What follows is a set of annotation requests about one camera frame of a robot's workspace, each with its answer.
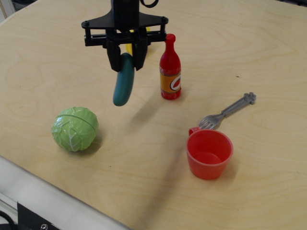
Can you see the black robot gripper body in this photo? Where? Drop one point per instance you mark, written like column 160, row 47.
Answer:
column 121, row 22

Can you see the dark green toy cucumber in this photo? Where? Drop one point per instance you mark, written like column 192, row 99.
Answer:
column 125, row 79

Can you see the green toy cabbage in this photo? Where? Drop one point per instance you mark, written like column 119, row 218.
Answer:
column 75, row 129

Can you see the red plastic cup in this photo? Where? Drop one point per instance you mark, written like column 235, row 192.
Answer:
column 208, row 152

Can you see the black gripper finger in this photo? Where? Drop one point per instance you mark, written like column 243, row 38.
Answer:
column 113, row 52
column 139, row 48

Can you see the red toy ketchup bottle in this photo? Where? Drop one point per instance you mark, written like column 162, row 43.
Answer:
column 170, row 70

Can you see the grey plastic toy fork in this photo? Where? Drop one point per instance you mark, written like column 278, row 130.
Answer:
column 213, row 121

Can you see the black corner bracket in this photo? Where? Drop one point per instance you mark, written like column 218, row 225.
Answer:
column 29, row 220

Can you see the yellow toy bell pepper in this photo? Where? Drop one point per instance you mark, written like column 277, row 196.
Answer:
column 129, row 46

